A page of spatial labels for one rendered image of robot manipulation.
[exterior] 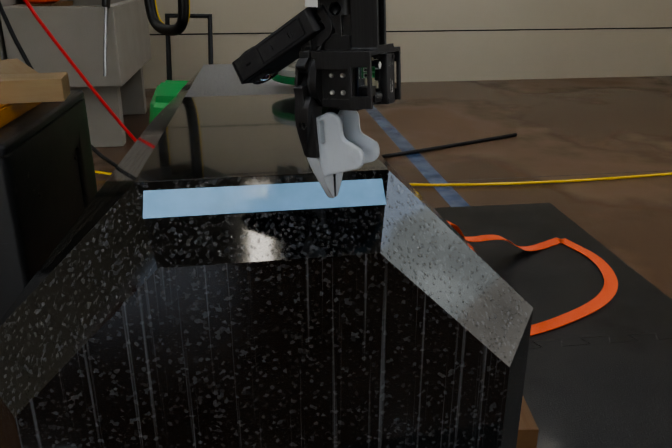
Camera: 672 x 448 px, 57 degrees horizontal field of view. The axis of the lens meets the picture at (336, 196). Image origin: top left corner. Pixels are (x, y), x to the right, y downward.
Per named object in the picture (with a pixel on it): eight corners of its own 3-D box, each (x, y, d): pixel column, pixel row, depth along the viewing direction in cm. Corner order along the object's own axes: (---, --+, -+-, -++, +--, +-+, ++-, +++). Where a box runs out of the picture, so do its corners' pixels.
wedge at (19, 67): (-19, 81, 162) (-23, 62, 161) (20, 76, 169) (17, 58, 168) (12, 90, 150) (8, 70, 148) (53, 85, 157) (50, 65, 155)
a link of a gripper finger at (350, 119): (373, 201, 63) (370, 110, 61) (322, 195, 66) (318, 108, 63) (385, 193, 66) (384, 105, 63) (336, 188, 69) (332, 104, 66)
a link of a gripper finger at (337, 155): (359, 209, 61) (356, 115, 58) (307, 203, 63) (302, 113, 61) (373, 201, 63) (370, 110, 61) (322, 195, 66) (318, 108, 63)
